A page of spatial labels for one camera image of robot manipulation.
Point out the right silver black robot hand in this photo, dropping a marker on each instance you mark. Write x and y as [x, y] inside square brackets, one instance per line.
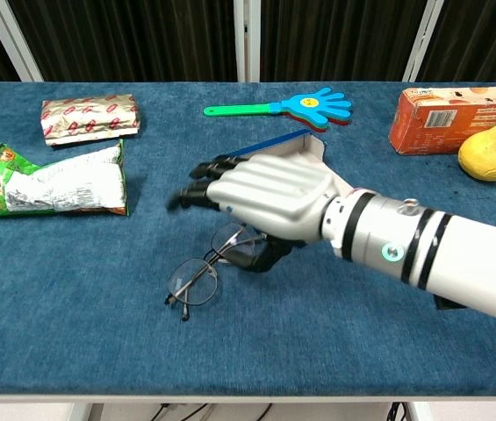
[274, 193]

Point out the grey blue box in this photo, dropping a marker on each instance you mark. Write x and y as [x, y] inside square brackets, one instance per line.
[300, 147]

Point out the wire-frame eyeglasses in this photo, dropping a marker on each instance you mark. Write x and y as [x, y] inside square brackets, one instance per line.
[195, 280]

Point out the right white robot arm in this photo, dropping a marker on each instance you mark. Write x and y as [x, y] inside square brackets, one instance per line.
[458, 259]

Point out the blue green hand clapper toy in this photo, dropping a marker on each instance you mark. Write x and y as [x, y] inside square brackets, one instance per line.
[313, 107]

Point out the orange cardboard snack carton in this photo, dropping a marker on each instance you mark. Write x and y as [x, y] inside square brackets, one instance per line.
[432, 127]

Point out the red white snack packet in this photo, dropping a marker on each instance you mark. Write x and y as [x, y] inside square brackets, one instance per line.
[89, 118]

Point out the green silver snack bag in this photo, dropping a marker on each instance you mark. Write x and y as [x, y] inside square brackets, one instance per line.
[63, 188]

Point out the blue velvet table cloth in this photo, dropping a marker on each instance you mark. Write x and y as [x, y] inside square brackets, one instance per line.
[98, 329]

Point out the white partition post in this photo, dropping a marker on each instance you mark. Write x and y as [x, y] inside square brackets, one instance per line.
[15, 44]
[246, 39]
[423, 39]

